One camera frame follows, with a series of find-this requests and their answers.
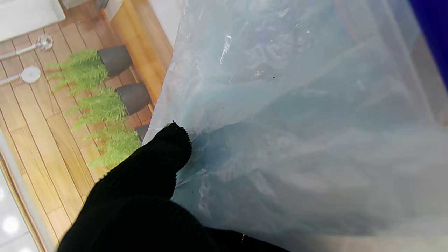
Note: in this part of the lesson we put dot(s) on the printed kitchen backdrop banner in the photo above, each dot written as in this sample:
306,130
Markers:
70,105

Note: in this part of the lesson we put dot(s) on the clear bubble film sheet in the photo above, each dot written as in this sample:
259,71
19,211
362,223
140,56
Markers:
297,122

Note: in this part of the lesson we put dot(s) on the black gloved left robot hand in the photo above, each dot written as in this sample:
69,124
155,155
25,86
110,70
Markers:
140,203

